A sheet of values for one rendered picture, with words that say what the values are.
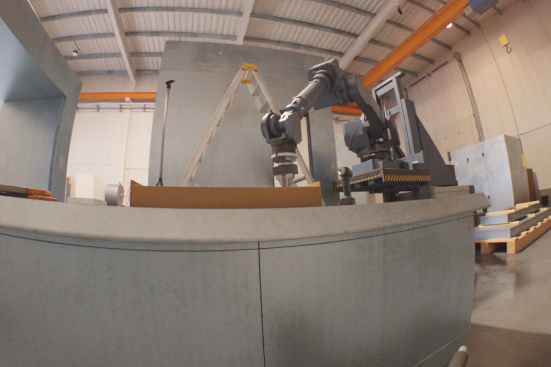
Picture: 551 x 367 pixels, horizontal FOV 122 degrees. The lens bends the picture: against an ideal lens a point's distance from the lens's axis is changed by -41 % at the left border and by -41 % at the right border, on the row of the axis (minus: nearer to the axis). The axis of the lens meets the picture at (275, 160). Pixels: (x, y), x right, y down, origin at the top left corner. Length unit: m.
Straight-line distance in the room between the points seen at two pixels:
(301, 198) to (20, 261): 0.65
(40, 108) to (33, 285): 1.53
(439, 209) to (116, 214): 0.78
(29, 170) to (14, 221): 1.36
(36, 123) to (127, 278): 1.59
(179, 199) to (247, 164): 2.82
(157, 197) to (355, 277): 0.49
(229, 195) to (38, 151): 1.55
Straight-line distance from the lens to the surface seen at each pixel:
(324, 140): 3.79
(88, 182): 6.57
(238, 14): 10.35
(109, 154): 12.84
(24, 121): 2.07
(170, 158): 3.33
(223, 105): 2.70
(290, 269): 0.56
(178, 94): 3.63
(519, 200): 7.80
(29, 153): 1.95
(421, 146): 3.56
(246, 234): 0.46
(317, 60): 4.41
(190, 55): 3.96
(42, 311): 0.65
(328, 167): 3.71
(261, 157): 3.40
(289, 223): 0.49
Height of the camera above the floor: 0.63
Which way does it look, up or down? 13 degrees up
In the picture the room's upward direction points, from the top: 2 degrees counter-clockwise
